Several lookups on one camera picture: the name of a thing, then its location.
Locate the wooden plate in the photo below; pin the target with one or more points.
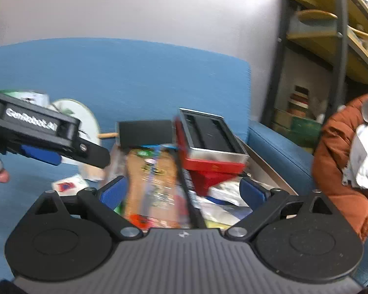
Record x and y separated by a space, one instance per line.
316 15

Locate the red box with black tray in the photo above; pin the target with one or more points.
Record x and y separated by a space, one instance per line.
214 165

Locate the brown cardboard box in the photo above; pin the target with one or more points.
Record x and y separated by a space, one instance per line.
263 171

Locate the white patterned packet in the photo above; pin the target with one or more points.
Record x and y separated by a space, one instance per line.
227 194

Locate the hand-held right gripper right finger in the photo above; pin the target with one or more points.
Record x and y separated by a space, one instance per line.
251 190

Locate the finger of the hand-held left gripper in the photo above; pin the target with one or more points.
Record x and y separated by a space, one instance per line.
93 156
43 156

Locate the orange jacket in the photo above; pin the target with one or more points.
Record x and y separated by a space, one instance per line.
334 159

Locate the small white printed packet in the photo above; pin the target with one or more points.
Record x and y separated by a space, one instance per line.
70 186

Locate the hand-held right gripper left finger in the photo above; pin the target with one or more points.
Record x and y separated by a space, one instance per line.
113 191

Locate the metal storage shelf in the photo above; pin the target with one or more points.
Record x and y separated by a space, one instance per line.
340 21

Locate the red packet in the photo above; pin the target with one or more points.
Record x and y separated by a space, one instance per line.
211 183

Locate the orange snack packet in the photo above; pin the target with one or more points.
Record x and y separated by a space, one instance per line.
153 183

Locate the round floral fan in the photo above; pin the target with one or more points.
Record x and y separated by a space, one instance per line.
86 122

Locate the blue fabric sofa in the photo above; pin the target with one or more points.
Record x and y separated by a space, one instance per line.
141 76

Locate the green box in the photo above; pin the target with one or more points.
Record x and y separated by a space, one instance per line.
303 127

